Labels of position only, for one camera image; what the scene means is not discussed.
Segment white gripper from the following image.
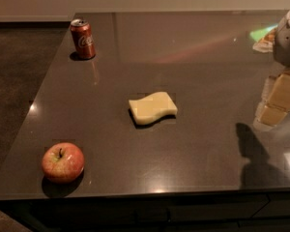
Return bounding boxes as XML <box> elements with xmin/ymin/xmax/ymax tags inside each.
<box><xmin>257</xmin><ymin>10</ymin><xmax>290</xmax><ymax>127</ymax></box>

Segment yellow wavy sponge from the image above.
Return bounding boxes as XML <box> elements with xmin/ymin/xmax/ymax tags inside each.
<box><xmin>129</xmin><ymin>92</ymin><xmax>178</xmax><ymax>126</ymax></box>

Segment red apple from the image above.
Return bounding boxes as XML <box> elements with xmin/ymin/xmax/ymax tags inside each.
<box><xmin>42</xmin><ymin>142</ymin><xmax>85</xmax><ymax>184</ymax></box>

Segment red cola can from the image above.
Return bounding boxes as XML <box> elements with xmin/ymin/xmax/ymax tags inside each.
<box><xmin>70</xmin><ymin>18</ymin><xmax>96</xmax><ymax>59</ymax></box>

